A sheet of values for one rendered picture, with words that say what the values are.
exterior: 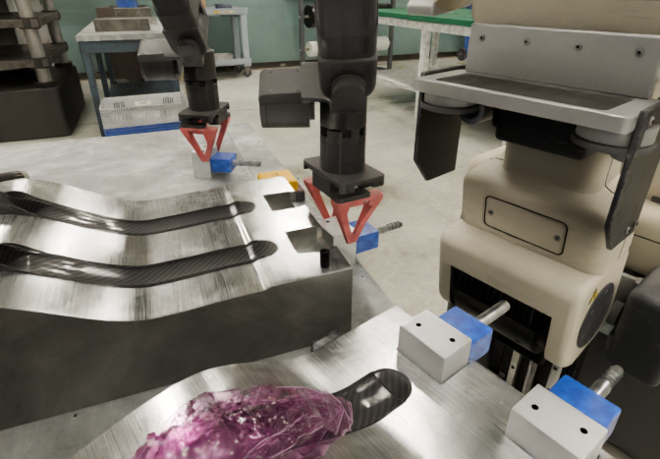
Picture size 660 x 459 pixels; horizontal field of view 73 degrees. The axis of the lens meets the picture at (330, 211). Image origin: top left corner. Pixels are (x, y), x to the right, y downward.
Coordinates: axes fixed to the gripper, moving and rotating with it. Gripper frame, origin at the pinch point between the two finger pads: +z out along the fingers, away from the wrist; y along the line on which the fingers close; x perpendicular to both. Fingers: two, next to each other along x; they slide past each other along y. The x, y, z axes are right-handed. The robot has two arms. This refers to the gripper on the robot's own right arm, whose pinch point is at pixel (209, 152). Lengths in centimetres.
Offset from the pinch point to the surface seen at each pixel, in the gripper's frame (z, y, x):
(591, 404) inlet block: -4, 55, 51
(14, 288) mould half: -9, 55, 5
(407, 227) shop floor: 85, -128, 49
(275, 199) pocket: -4.3, 26.5, 20.1
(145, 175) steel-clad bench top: 4.6, 2.6, -13.1
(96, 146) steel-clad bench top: 5.1, -12.6, -33.5
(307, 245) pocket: -2.9, 35.5, 26.2
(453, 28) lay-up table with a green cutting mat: 4, -306, 81
